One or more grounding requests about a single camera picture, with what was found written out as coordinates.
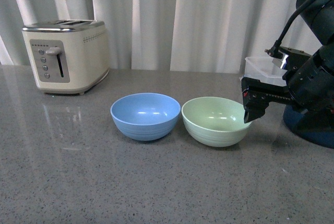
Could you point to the blue bowl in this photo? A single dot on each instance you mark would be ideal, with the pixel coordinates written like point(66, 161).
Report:
point(145, 116)

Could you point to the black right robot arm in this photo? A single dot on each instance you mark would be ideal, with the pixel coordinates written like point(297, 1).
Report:
point(318, 15)

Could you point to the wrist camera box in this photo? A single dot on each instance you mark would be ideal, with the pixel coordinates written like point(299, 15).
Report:
point(288, 58)

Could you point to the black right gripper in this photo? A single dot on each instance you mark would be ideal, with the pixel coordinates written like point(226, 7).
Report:
point(309, 88)

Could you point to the cream toaster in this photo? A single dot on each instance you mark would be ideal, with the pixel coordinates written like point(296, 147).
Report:
point(67, 56)

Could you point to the green bowl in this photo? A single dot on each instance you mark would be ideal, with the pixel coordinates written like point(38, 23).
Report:
point(215, 121)

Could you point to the clear plastic container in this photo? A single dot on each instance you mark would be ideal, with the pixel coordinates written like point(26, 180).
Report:
point(263, 69)

